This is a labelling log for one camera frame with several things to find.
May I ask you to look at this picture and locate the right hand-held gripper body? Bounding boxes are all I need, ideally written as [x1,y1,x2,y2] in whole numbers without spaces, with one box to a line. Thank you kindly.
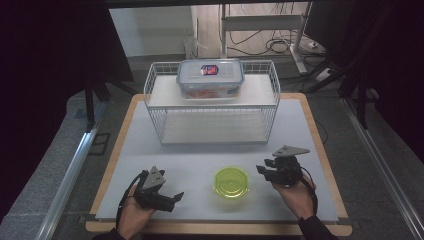
[271,144,311,188]

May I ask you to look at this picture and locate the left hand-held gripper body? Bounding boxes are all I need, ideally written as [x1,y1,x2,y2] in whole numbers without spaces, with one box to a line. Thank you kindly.
[134,165,175,213]

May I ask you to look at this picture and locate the green plastic bowl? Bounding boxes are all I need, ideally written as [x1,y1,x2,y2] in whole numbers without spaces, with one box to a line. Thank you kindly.
[213,166,250,200]

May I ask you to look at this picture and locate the white wire rack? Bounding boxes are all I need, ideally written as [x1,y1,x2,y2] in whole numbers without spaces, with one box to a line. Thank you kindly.
[143,59,282,146]

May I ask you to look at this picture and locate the clear lidded food container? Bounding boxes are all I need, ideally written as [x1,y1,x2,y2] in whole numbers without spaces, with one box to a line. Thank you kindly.
[175,58,245,100]

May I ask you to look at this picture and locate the person's left hand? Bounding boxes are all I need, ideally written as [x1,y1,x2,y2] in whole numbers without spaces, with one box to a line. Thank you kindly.
[117,185,156,240]

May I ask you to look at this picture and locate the person's right hand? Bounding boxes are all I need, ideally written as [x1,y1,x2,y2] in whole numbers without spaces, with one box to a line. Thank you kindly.
[271,179,316,221]

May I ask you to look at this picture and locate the grey table mat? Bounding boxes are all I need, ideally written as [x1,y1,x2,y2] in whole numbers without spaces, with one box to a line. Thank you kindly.
[94,98,339,224]

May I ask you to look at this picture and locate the wooden table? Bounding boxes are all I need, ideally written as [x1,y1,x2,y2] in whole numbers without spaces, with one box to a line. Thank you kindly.
[85,93,353,237]

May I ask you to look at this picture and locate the white power strip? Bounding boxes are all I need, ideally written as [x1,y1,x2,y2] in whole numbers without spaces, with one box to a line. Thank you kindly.
[314,67,333,83]

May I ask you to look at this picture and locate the black metal stand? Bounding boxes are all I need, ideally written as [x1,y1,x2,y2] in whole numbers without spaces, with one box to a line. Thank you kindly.
[299,54,383,131]
[82,74,136,132]

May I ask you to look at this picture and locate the left hand-held gripper cable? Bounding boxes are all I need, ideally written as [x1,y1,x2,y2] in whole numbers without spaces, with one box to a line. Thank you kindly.
[115,170,149,231]

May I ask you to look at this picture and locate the hand-held gripper cable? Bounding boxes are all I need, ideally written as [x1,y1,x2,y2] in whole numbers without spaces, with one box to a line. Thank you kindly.
[115,170,149,231]
[299,165,320,215]

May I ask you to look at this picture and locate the right hand-held gripper cable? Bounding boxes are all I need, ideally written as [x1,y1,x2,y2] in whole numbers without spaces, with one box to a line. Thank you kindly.
[299,165,320,215]

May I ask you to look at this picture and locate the aluminium rail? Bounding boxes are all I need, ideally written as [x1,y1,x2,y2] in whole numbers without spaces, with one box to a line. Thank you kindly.
[35,99,108,240]
[340,97,424,240]

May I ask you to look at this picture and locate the black floor cables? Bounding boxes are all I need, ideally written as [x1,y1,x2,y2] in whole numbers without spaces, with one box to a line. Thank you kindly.
[228,29,326,58]

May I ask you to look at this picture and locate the white metal desk frame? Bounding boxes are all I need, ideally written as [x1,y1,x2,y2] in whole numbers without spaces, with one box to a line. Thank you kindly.
[219,2,310,75]

